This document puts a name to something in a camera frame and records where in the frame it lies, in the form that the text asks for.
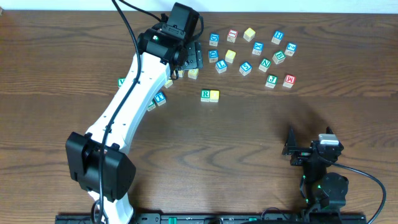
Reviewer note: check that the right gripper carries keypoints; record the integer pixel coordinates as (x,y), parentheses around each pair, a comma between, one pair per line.
(290,147)

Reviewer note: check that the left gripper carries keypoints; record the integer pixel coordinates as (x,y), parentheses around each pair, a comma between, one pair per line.
(193,56)

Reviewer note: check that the yellow O block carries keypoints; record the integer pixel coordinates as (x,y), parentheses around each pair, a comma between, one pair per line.
(214,96)
(230,56)

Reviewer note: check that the green R block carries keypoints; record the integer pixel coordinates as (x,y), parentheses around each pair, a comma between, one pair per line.
(205,95)

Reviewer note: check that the green B block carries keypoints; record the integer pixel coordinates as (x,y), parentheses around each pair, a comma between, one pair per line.
(278,57)

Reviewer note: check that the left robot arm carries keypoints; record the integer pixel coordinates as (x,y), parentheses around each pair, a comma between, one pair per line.
(98,160)

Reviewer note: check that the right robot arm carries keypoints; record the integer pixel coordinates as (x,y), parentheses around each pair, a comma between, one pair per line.
(324,192)

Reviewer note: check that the yellow S block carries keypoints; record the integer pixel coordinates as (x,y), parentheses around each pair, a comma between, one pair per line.
(193,73)

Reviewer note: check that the blue D block lower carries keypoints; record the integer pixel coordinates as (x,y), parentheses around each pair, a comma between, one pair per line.
(213,56)

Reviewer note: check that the blue d block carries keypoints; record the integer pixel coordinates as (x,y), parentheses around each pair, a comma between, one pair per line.
(214,39)
(213,56)

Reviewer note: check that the yellow K block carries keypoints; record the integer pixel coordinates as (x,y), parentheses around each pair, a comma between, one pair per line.
(181,73)

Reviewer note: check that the blue L block lower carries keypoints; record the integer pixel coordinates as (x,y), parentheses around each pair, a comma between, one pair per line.
(221,66)

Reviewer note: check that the blue D block upper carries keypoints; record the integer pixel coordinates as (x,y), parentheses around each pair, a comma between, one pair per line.
(214,39)

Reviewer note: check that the yellow C block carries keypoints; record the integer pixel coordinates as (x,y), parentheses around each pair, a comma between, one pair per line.
(168,83)

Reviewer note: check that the red I block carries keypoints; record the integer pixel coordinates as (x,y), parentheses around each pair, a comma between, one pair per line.
(232,35)

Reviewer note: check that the blue 5 block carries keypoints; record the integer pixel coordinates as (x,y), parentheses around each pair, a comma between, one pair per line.
(245,68)

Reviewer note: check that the blue T block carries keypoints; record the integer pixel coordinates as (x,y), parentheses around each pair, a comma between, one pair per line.
(160,98)

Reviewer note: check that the yellow block top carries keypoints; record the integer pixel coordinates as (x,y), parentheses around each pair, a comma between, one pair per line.
(249,34)

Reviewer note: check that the red M block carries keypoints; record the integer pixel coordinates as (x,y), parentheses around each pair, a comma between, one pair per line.
(289,81)

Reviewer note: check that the blue X block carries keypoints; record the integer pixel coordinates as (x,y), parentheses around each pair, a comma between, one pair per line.
(257,48)

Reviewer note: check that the green 4 block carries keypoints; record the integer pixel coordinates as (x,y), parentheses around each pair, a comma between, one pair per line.
(151,106)

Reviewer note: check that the green J block right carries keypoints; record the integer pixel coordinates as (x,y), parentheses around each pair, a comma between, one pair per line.
(271,81)

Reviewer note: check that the green N block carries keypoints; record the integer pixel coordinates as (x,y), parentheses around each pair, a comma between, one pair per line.
(264,65)

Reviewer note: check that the green V block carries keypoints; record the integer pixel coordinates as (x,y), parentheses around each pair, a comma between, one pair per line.
(121,81)

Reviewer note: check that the blue H block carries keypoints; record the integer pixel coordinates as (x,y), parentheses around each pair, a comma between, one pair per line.
(277,37)

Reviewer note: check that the blue 2 block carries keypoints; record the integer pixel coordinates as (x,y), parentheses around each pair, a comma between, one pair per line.
(290,49)

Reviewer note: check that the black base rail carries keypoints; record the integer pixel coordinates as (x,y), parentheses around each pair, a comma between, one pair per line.
(156,218)

